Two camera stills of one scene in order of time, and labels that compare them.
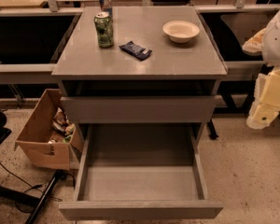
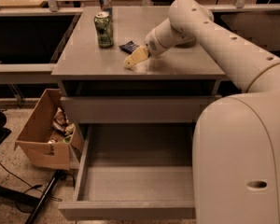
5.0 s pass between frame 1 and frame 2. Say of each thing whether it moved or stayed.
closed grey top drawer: stayed
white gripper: moved
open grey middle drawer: stayed
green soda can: stayed
